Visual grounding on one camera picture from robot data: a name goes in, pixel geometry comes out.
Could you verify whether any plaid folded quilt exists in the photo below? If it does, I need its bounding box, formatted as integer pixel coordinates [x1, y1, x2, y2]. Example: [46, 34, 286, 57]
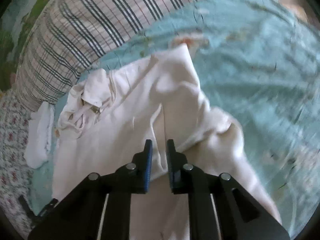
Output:
[16, 0, 198, 111]

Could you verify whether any folded white garment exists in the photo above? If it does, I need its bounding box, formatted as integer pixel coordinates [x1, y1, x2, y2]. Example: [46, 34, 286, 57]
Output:
[24, 102, 54, 169]

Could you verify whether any floral patterned pillow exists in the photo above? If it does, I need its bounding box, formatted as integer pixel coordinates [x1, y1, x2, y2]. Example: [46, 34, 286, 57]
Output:
[1, 88, 33, 238]

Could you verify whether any green landscape wall painting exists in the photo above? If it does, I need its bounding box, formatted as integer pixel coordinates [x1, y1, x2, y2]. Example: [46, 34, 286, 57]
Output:
[1, 0, 50, 92]

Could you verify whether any cream zip hoodie jacket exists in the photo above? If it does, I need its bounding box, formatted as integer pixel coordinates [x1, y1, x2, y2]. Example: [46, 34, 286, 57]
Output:
[52, 44, 281, 239]

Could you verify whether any teal floral bed sheet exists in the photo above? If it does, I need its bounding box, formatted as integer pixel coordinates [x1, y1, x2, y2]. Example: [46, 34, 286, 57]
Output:
[29, 0, 319, 238]

